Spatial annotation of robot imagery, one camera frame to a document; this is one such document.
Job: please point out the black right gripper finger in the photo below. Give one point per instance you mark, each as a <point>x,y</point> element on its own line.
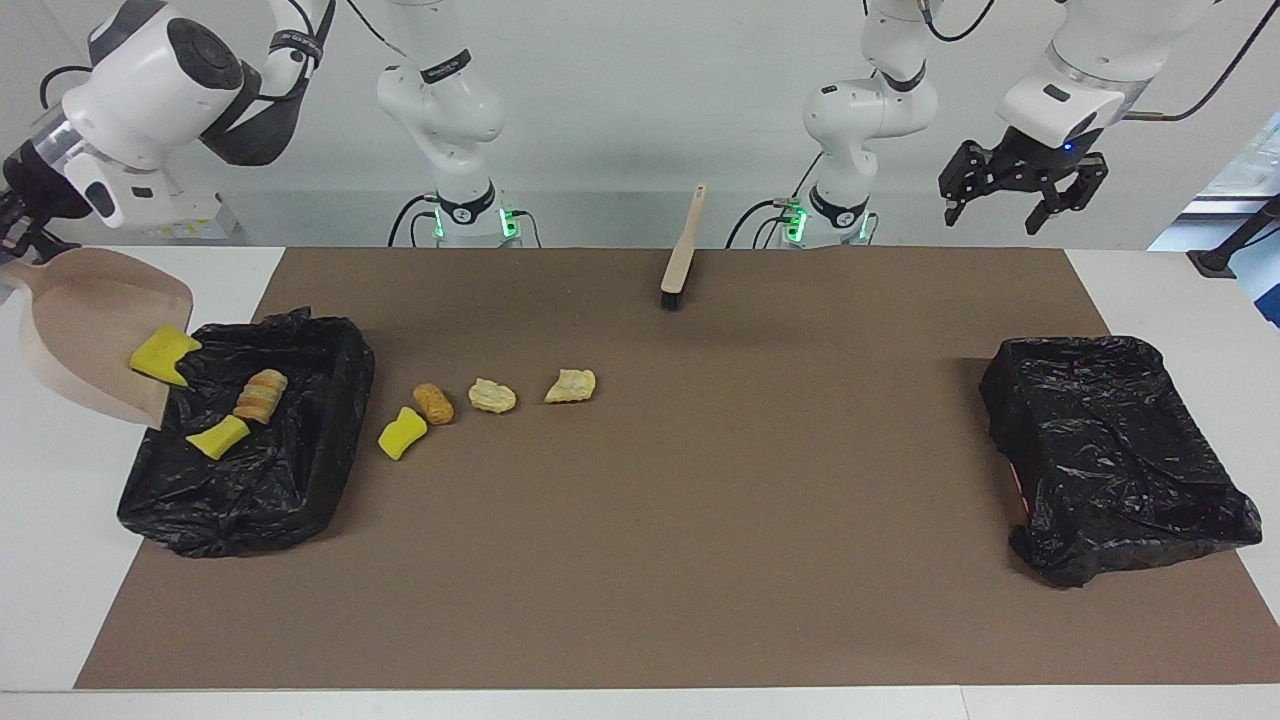
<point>32,245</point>
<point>8,225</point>

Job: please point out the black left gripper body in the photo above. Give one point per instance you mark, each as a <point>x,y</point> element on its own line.
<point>1045,160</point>

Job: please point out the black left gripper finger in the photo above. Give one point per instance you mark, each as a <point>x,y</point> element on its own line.
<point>1078,190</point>
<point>972,168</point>

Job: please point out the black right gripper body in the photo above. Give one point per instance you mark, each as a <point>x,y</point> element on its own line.
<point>35,185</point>

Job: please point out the beige plastic dustpan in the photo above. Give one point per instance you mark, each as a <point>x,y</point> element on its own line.
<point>90,320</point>

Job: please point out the yellow sponge piece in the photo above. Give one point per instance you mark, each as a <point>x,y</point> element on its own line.
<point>217,438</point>
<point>162,352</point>
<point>400,435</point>

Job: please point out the tan pastry piece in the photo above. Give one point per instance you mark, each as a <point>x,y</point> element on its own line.
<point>260,395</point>

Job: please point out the beige hand brush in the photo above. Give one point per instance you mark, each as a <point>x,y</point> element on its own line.
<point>680,260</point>

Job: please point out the brown fried nugget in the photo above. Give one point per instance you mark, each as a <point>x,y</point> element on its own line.
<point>433,404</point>

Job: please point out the pale yellow food scrap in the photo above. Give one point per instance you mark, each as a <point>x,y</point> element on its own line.
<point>570,386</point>
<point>492,396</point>

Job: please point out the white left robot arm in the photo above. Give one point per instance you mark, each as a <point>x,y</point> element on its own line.
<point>870,110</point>

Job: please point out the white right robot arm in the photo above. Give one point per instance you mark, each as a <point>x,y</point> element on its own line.
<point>150,80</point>

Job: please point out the bin with black bag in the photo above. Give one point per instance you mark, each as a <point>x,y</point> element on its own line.
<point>1110,460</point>
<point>280,480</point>

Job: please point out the black stand foot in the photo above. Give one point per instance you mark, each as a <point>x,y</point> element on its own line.
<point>1215,262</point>

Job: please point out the white power strip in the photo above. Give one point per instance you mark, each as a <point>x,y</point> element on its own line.
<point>205,228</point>

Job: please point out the brown table mat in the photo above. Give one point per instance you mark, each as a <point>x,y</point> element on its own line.
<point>500,600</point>

